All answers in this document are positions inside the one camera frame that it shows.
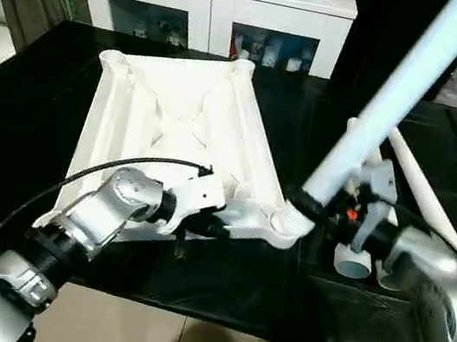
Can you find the white plastic table top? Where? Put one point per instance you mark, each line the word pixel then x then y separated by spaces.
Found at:
pixel 176 118

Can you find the black cabinet with yellow label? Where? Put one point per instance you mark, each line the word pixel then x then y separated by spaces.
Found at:
pixel 375 29

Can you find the white plastic table leg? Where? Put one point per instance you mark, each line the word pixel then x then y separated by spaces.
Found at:
pixel 398 98
pixel 390 279
pixel 351 262
pixel 427 191

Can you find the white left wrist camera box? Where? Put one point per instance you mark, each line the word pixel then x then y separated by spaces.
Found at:
pixel 198 192

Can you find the white sideboard with glass doors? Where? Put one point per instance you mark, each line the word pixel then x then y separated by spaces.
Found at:
pixel 212 6

